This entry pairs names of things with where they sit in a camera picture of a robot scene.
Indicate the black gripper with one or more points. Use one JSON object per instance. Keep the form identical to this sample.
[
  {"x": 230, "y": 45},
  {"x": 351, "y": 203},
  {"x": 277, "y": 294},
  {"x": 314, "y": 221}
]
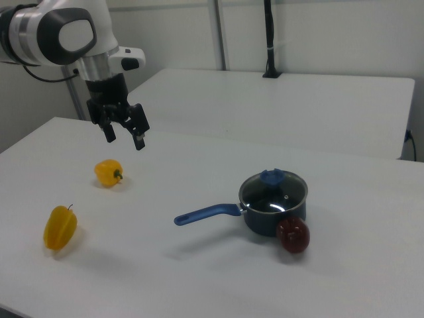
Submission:
[{"x": 107, "y": 89}]

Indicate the glass lid with blue knob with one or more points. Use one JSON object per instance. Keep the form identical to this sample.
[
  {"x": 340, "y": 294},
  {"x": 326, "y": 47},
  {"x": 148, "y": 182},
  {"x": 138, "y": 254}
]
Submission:
[{"x": 273, "y": 192}]

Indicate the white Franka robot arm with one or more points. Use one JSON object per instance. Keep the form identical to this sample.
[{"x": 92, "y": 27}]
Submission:
[{"x": 30, "y": 30}]

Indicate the yellow bell pepper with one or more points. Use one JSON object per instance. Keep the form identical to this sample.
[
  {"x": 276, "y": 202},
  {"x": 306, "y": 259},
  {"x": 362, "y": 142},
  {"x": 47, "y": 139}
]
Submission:
[{"x": 106, "y": 173}]

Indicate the yellow starfruit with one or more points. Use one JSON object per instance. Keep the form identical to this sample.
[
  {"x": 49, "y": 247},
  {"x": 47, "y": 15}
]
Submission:
[{"x": 60, "y": 228}]

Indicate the white background table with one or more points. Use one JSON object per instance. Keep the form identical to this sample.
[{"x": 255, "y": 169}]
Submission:
[{"x": 281, "y": 106}]

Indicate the black pole with clamp base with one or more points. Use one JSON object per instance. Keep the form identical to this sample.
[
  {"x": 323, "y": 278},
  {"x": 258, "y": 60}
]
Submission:
[{"x": 271, "y": 39}]

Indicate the red bell pepper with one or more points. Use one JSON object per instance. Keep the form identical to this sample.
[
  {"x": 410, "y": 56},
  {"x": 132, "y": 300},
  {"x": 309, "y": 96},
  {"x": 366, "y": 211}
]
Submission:
[{"x": 294, "y": 234}]

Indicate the silver wall post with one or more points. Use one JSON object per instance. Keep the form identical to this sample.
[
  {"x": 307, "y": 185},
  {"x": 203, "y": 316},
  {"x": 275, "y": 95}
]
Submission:
[{"x": 220, "y": 33}]

